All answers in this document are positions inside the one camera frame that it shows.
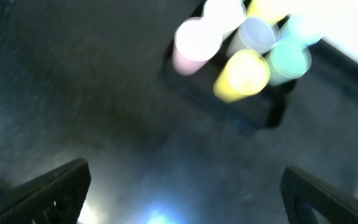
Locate blue cup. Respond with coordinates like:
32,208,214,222
280,14,326,47

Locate white cup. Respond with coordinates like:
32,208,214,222
202,0,247,40

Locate pink cup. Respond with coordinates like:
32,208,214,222
171,17,223,77

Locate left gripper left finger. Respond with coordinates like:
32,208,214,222
0,157,92,224

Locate yellow cup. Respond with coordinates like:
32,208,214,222
246,0,291,26
213,49,272,103

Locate green cup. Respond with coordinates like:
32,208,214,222
265,39,313,87

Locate grey cup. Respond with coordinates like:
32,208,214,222
227,17,281,58

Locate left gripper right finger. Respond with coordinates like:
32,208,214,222
280,166,358,224

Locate black tray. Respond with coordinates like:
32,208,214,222
160,0,298,130

